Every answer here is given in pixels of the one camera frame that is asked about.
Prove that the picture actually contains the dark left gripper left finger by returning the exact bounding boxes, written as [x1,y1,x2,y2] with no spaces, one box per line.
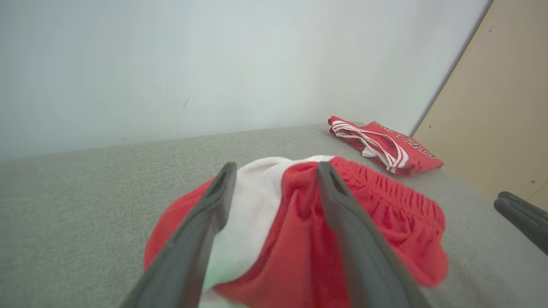
[120,162,237,308]

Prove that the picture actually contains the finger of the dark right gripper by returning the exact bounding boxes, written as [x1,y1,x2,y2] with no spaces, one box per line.
[498,191,548,226]
[494,199,548,256]

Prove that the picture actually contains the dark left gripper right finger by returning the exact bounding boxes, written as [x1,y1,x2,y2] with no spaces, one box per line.
[317,161,433,308]

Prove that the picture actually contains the beige wooden panel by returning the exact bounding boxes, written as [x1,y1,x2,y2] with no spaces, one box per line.
[413,0,548,212]

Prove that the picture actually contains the red Bulls basketball jersey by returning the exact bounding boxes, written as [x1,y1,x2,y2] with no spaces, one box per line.
[328,115,444,177]

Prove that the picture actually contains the red white basketball shorts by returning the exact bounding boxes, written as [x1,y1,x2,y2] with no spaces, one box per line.
[143,155,449,308]

